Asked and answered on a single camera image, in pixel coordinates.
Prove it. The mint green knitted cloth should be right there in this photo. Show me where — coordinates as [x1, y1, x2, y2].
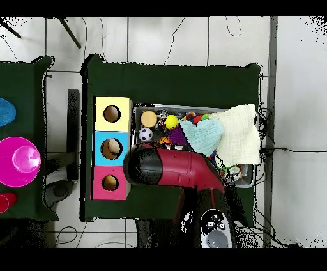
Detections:
[178, 118, 225, 157]

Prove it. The orange-brown plush toy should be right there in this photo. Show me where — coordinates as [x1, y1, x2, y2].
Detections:
[102, 175, 119, 191]

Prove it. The shallow metal mesh bin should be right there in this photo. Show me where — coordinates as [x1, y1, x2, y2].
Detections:
[130, 102, 260, 189]

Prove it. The wooden box with three holes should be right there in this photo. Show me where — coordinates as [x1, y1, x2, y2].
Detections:
[91, 95, 134, 201]

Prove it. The purple spiky ball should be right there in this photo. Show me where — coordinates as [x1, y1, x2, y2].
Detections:
[167, 126, 188, 146]

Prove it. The smooth yellow ball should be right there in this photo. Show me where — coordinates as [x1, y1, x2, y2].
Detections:
[163, 114, 180, 130]

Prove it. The small soccer ball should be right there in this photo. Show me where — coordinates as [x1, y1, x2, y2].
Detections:
[138, 127, 153, 142]

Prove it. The round container with orange lid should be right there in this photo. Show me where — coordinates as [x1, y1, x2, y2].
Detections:
[140, 110, 158, 128]

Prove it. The dark green table cloth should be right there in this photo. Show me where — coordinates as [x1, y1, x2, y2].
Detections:
[80, 53, 262, 227]
[0, 55, 59, 221]

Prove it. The cream knitted cloth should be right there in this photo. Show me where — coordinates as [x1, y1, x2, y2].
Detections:
[209, 103, 262, 167]

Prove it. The black panel stand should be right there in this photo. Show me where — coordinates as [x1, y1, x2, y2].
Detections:
[66, 89, 80, 180]

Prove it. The grey round stand base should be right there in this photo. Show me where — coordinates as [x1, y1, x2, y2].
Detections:
[44, 179, 75, 208]

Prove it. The black tripod leg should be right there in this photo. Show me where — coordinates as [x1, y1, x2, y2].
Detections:
[0, 20, 22, 39]
[57, 17, 82, 49]

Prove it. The magenta plastic bowl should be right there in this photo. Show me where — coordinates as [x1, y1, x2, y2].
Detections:
[0, 135, 42, 188]

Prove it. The blue round disc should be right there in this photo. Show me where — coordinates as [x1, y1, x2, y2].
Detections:
[0, 97, 17, 127]

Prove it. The red plastic cup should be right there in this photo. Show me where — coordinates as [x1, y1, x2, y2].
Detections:
[0, 192, 18, 213]

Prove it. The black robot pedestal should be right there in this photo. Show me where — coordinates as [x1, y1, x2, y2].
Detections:
[136, 218, 185, 249]

